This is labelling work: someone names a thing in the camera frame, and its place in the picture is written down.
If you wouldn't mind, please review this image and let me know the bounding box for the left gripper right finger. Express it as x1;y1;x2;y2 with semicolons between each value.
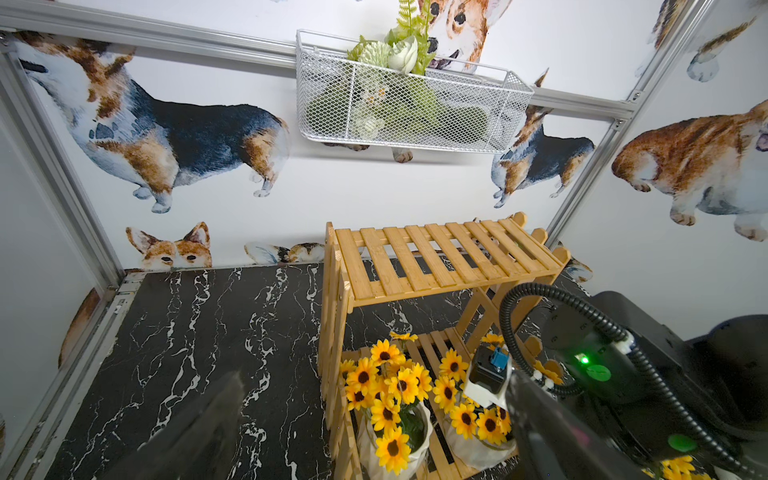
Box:
505;370;647;479

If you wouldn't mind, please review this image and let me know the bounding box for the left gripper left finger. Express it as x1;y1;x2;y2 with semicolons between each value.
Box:
101;371;245;479

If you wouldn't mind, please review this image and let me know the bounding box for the sunflower pot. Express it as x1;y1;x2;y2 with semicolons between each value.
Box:
642;456;713;480
341;332;433;479
434;333;516;470

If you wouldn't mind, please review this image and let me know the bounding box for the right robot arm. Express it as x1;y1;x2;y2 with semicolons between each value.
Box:
499;283;767;479

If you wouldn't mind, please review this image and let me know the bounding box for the wooden two-tier plant shelf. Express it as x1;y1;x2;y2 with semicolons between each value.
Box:
318;212;571;479

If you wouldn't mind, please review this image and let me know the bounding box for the green fern white flower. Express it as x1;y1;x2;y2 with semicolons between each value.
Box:
347;0;436;76

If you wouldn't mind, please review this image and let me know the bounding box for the white wire mesh basket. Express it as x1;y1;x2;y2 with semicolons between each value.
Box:
296;30;534;153

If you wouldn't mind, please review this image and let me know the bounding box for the aluminium cage frame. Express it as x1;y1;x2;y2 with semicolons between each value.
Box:
0;0;721;480

